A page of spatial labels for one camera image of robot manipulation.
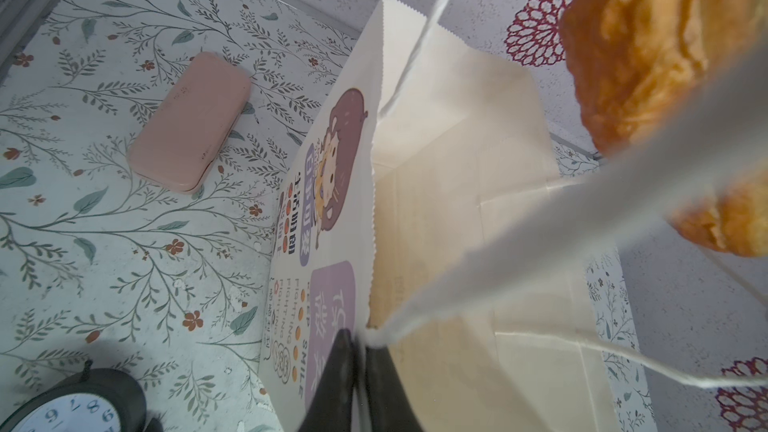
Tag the triangular toast slice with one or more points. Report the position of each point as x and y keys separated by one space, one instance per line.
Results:
x=634 y=61

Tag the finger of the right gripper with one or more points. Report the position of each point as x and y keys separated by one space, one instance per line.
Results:
x=718 y=138

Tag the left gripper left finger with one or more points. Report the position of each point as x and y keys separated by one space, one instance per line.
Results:
x=332 y=405

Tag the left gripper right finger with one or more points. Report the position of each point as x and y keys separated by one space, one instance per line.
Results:
x=388 y=405

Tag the black alarm clock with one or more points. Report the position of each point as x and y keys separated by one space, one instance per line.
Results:
x=96 y=399

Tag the white printed paper bag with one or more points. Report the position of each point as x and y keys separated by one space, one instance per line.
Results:
x=424 y=150

